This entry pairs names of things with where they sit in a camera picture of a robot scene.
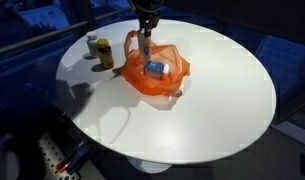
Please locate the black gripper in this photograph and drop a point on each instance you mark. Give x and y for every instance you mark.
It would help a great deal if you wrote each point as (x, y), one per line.
(148, 14)

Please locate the tall white and blue bottle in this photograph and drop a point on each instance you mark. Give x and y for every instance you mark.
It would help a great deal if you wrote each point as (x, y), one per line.
(146, 47)

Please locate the dark robot arm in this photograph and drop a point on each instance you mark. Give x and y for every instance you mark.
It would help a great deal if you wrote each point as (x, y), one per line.
(148, 3)

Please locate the brown bottle with yellow cap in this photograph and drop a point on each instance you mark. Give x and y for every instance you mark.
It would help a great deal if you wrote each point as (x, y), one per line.
(105, 55)

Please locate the orange plastic bag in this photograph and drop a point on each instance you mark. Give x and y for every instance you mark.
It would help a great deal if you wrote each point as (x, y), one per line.
(152, 81)

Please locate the white bottle with orange label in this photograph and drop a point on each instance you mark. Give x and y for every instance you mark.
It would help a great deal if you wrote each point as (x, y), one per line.
(92, 45)

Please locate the blue and white box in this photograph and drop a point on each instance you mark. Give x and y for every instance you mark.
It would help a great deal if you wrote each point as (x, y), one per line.
(156, 69)

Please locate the grey handrail bar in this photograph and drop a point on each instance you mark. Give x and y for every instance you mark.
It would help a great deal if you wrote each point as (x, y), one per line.
(52, 34)

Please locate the purple and orange clamp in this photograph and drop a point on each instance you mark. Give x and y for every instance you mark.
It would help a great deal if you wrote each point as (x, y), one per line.
(70, 161)

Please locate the perforated metal plate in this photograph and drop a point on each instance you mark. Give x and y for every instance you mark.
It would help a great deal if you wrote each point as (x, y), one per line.
(52, 155)

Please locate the white table pedestal base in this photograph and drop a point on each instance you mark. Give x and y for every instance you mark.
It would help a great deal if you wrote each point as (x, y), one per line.
(148, 165)

